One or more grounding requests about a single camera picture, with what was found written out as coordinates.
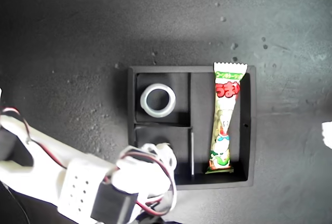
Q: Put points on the plain white tape roll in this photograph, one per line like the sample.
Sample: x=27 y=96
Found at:
x=145 y=104

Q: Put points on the green printed snack bar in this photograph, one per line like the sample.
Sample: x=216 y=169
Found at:
x=225 y=110

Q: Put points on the black compartment tray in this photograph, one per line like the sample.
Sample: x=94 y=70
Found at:
x=182 y=93

